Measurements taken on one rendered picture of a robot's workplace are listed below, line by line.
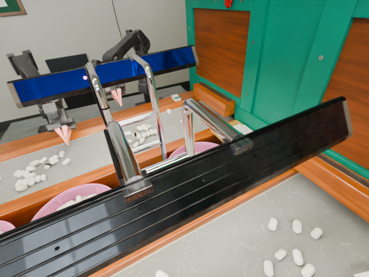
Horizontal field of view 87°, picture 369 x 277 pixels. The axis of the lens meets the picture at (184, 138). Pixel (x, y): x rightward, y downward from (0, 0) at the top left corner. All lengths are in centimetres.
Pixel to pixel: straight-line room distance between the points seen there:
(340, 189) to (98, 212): 60
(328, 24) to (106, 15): 248
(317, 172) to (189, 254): 43
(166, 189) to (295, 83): 58
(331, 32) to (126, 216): 60
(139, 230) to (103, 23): 270
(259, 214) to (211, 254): 19
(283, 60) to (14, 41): 273
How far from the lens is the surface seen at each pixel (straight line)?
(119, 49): 113
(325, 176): 69
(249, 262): 59
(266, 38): 79
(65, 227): 25
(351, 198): 68
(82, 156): 96
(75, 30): 285
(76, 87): 73
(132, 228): 25
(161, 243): 58
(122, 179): 25
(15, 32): 296
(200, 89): 108
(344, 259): 68
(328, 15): 65
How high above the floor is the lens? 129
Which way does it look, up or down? 37 degrees down
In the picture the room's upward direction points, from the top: 5 degrees counter-clockwise
